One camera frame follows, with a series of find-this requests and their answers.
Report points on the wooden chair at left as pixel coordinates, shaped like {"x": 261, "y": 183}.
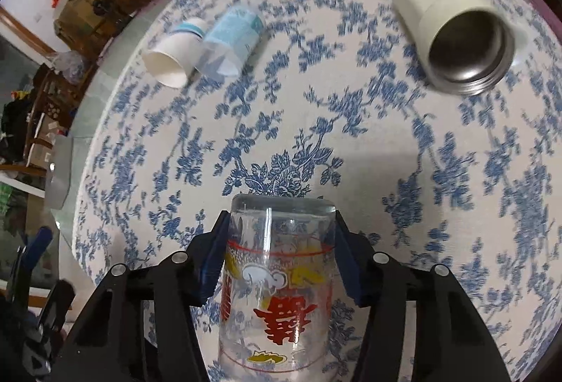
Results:
{"x": 26, "y": 120}

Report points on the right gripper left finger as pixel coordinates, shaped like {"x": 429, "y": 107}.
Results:
{"x": 137, "y": 325}

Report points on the clear printed glass cup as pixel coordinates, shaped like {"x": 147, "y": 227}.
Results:
{"x": 277, "y": 289}

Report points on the cream steel thermos cup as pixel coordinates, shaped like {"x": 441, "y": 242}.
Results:
{"x": 465, "y": 47}

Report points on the blue floral tablecloth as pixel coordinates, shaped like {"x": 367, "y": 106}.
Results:
{"x": 334, "y": 105}

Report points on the stacked cardboard boxes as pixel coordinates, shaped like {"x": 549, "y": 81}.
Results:
{"x": 85, "y": 25}

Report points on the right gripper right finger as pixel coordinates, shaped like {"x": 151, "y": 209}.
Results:
{"x": 452, "y": 342}

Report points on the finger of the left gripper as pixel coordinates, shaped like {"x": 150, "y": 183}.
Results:
{"x": 54, "y": 312}
{"x": 30, "y": 273}

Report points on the clear plastic cup blue label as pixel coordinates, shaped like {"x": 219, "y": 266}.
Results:
{"x": 229, "y": 43}

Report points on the white paper cup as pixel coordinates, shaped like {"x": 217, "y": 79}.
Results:
{"x": 171, "y": 61}

